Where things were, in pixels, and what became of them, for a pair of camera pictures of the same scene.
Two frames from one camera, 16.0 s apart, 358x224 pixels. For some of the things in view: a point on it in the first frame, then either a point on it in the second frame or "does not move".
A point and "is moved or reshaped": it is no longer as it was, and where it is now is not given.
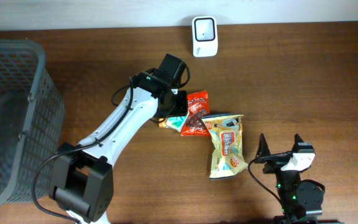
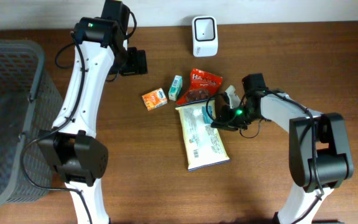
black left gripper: x=176 y=104 -> x=138 y=62
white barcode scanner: x=204 y=36 does not move
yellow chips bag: x=228 y=158 -> x=204 y=145
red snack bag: x=198 y=106 -> x=203 y=86
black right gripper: x=278 y=158 -> x=224 y=125
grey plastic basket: x=22 y=120 does not move
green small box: x=175 y=122 is moved or reshaped
